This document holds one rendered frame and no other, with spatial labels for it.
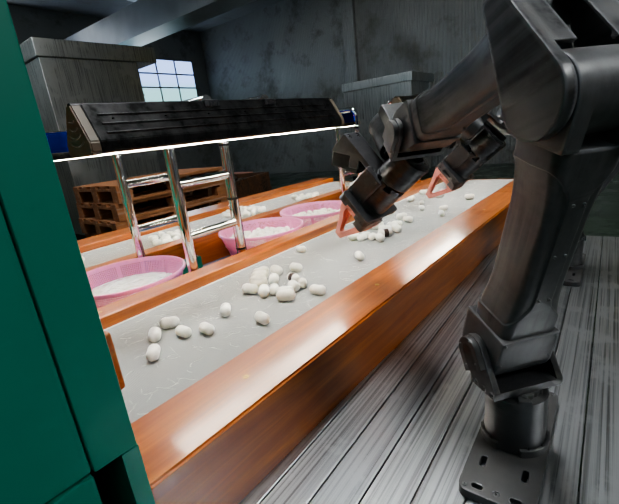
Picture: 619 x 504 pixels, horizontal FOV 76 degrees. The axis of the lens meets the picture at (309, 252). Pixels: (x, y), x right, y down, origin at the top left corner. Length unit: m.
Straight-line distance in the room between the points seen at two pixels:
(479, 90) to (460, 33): 8.75
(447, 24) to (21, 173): 9.15
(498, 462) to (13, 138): 0.50
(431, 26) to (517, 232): 9.04
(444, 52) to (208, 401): 8.98
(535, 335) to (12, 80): 0.46
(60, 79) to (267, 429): 5.23
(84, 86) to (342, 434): 5.31
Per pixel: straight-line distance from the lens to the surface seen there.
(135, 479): 0.35
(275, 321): 0.68
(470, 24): 9.16
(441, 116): 0.50
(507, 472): 0.51
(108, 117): 0.67
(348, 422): 0.57
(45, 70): 5.49
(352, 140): 0.66
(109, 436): 0.32
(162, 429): 0.47
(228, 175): 1.00
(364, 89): 7.73
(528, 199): 0.39
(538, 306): 0.44
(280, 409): 0.50
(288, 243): 1.07
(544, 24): 0.37
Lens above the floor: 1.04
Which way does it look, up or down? 17 degrees down
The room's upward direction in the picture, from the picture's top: 7 degrees counter-clockwise
